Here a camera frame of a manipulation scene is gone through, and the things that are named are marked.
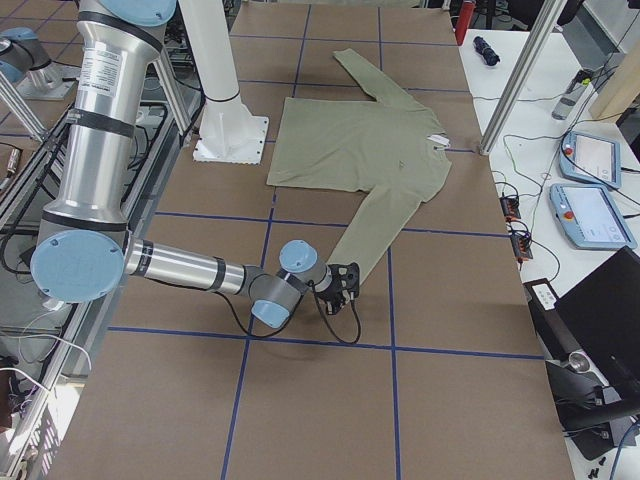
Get dark folded umbrella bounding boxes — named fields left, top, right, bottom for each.
left=473, top=36, right=500, bottom=67

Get near teach pendant tablet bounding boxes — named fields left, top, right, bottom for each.
left=549, top=183, right=638, bottom=250

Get aluminium frame post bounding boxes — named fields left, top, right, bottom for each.
left=479, top=0, right=566, bottom=155

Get far teach pendant tablet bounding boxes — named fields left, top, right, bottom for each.
left=560, top=131, right=621, bottom=189

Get teach pendant tablet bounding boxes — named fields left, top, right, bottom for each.
left=560, top=131, right=621, bottom=189
left=549, top=183, right=638, bottom=250

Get olive green long-sleeve shirt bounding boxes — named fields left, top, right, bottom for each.
left=267, top=49, right=451, bottom=279

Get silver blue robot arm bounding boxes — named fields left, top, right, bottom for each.
left=1, top=27, right=51, bottom=84
left=30, top=1, right=359, bottom=329

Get white red shirt hang tag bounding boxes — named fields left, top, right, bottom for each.
left=428, top=134, right=450, bottom=149

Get orange black electronics module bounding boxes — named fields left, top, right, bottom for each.
left=499, top=196, right=521, bottom=222

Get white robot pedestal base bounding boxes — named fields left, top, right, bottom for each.
left=179, top=0, right=269, bottom=165

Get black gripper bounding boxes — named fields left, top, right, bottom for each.
left=320, top=262, right=360, bottom=315

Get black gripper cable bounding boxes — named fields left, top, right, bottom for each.
left=217, top=282, right=363, bottom=346

